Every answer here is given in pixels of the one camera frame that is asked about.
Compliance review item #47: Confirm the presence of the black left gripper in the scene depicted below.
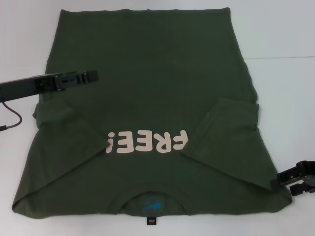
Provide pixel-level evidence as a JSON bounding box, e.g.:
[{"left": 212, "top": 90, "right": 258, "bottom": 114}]
[{"left": 0, "top": 70, "right": 99, "bottom": 103}]

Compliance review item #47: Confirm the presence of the dark green FREE T-shirt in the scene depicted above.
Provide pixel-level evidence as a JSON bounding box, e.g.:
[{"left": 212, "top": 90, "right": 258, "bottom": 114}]
[{"left": 11, "top": 7, "right": 295, "bottom": 226}]

